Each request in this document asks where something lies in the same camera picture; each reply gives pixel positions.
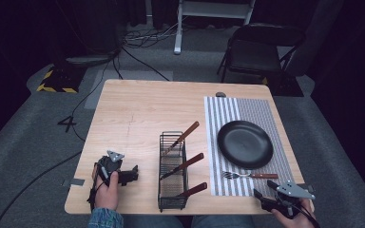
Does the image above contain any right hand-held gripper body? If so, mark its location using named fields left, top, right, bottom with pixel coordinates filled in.
left=260, top=180, right=317, bottom=220

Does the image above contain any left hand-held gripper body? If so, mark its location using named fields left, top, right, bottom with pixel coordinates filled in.
left=95, top=150, right=126, bottom=187

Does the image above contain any person's right hand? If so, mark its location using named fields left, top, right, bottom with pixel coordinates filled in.
left=270, top=199, right=317, bottom=228

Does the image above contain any person's left hand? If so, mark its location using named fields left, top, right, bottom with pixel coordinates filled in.
left=91, top=164, right=120, bottom=212

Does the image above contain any grey tape strip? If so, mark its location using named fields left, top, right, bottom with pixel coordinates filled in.
left=62, top=178, right=86, bottom=188

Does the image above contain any black round plate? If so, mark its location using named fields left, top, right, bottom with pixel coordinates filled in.
left=217, top=120, right=275, bottom=170

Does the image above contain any grey striped placemat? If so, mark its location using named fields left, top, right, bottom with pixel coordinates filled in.
left=203, top=95, right=297, bottom=198

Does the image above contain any yellow-black striped floor base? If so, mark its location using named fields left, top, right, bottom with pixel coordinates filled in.
left=36, top=64, right=87, bottom=94

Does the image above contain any black folding chair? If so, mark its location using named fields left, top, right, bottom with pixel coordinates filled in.
left=217, top=23, right=307, bottom=86

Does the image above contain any white metal stand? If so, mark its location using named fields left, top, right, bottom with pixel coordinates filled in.
left=173, top=0, right=257, bottom=56

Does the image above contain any wooden-handled fork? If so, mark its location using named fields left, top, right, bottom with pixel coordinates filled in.
left=221, top=170, right=279, bottom=181

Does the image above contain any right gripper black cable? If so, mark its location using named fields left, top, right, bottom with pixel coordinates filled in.
left=289, top=202, right=321, bottom=228

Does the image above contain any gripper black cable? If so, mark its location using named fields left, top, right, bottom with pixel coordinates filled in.
left=289, top=202, right=321, bottom=228
left=86, top=162, right=110, bottom=213

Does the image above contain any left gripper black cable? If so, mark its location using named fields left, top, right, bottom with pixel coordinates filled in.
left=86, top=162, right=110, bottom=213

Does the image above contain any black wire cutlery rack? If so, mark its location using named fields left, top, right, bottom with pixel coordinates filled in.
left=157, top=130, right=190, bottom=213

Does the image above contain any wooden-handled cutlery piece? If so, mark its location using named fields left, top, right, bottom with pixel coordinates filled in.
left=159, top=152, right=205, bottom=181
left=174, top=181, right=208, bottom=199

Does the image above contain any wooden-handled table knife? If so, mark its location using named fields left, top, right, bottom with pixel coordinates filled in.
left=162, top=121, right=201, bottom=157

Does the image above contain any black floor cable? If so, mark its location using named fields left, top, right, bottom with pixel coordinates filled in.
left=0, top=151, right=83, bottom=228

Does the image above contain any bundle of floor cables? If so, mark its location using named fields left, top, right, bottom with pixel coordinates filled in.
left=70, top=15, right=188, bottom=143

